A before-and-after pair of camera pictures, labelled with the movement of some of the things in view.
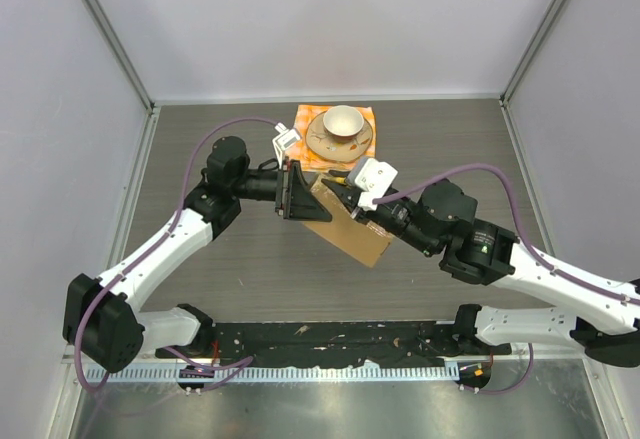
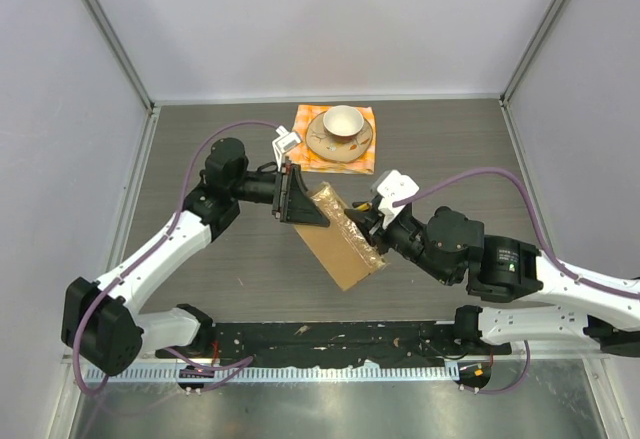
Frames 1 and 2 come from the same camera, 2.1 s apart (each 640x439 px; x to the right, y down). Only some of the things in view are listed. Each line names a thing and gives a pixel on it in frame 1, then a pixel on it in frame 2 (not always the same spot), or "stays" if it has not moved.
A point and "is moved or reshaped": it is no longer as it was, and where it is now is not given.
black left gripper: (294, 199) stays
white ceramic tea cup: (343, 122) stays
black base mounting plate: (385, 343) stays
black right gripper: (347, 194) to (367, 221)
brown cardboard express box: (365, 241) is moved or reshaped
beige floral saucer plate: (335, 149) stays
